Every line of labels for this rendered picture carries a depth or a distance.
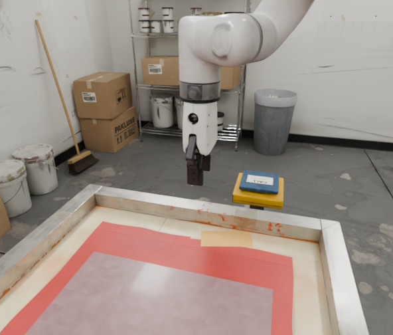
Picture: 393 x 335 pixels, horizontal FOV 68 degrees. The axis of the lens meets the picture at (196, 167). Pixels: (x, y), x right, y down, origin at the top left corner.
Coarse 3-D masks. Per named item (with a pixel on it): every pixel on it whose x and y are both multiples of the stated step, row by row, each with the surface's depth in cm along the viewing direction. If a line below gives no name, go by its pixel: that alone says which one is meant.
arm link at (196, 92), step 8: (184, 88) 51; (192, 88) 50; (200, 88) 50; (208, 88) 50; (216, 88) 51; (184, 96) 52; (192, 96) 49; (200, 96) 50; (208, 96) 51; (216, 96) 52
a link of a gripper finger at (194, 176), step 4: (196, 160) 54; (188, 164) 55; (196, 164) 55; (188, 168) 58; (192, 168) 57; (196, 168) 56; (188, 172) 58; (192, 172) 57; (196, 172) 57; (200, 172) 57; (188, 176) 58; (192, 176) 57; (196, 176) 57; (200, 176) 58; (188, 180) 59; (192, 180) 58; (196, 180) 57; (200, 180) 58; (192, 184) 59; (196, 184) 59; (200, 184) 58
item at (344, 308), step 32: (96, 192) 70; (128, 192) 70; (64, 224) 60; (224, 224) 63; (256, 224) 61; (288, 224) 59; (320, 224) 59; (32, 256) 53; (0, 288) 47; (352, 288) 45; (352, 320) 40
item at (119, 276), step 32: (96, 256) 56; (128, 256) 56; (160, 256) 56; (64, 288) 49; (96, 288) 49; (128, 288) 49; (160, 288) 49; (32, 320) 44; (64, 320) 44; (96, 320) 44; (128, 320) 44
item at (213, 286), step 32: (192, 256) 56; (224, 256) 56; (256, 256) 56; (192, 288) 49; (224, 288) 49; (256, 288) 49; (288, 288) 49; (160, 320) 44; (192, 320) 44; (224, 320) 44; (256, 320) 44; (288, 320) 44
